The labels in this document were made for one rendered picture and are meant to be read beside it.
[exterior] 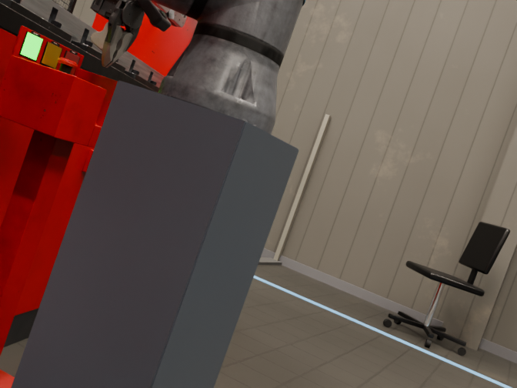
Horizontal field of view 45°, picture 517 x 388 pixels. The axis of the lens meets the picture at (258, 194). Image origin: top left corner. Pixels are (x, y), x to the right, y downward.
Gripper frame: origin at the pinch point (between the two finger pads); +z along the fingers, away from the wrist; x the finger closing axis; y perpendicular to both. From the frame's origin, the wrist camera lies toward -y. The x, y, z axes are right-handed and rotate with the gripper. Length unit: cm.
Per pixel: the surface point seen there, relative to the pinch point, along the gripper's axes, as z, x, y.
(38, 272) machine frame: 63, -44, 26
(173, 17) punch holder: -30, -102, 57
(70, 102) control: 10.1, 14.1, -5.9
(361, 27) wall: -135, -441, 93
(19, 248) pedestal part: 41.4, 7.9, -3.6
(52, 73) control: 6.6, 15.2, -0.5
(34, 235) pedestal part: 38.7, 4.8, -3.4
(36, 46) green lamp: 3.2, 10.3, 9.9
